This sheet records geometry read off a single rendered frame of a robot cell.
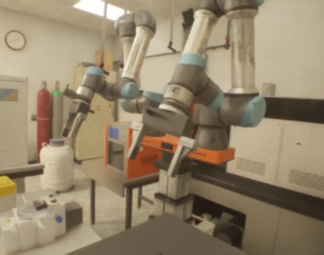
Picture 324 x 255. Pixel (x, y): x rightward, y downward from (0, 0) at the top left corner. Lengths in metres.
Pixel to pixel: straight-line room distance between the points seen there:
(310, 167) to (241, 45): 1.07
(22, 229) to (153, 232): 0.53
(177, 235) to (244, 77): 0.65
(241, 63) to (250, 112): 0.17
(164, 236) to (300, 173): 1.50
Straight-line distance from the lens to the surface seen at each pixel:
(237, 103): 0.81
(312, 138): 1.64
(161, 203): 1.11
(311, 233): 1.73
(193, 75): 0.60
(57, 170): 3.23
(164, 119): 0.57
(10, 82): 1.44
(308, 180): 1.69
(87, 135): 4.58
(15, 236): 0.74
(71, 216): 0.79
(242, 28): 0.83
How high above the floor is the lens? 1.33
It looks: 6 degrees down
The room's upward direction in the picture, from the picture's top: 4 degrees clockwise
